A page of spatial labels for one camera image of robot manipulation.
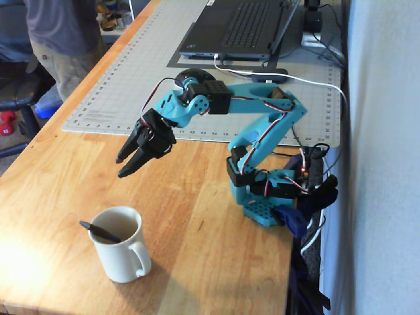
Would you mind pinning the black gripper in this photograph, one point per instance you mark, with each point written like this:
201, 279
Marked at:
153, 136

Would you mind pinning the black USB hub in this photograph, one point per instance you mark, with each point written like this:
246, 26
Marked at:
262, 78

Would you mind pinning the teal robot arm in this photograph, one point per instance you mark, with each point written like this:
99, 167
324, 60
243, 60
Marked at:
256, 95

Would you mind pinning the black gadget with silver base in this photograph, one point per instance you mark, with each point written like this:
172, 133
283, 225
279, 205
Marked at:
313, 19

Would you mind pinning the black office chair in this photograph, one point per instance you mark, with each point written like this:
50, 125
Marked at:
16, 95

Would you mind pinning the clear bin with blue lid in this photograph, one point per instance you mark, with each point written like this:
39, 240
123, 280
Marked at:
47, 105

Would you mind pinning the white ceramic mug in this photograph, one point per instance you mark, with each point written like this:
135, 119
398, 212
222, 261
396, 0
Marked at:
118, 262

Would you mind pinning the dark blue ballpoint pen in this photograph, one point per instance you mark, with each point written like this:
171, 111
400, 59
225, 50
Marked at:
98, 232

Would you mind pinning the dark grey laptop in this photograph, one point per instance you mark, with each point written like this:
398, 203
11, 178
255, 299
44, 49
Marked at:
249, 23

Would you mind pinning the white shelf with clutter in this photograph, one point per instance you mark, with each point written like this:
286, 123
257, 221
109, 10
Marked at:
113, 19

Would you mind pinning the grey gridded cutting mat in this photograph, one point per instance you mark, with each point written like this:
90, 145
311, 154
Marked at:
131, 65

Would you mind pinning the red dumbbell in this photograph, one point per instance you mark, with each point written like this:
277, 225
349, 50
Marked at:
6, 126

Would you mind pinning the person in khaki trousers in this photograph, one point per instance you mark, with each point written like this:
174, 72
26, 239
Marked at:
65, 33

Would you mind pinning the black computer mouse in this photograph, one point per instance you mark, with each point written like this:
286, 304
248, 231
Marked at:
197, 73

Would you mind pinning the blue table clamp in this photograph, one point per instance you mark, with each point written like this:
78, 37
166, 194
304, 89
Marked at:
292, 220

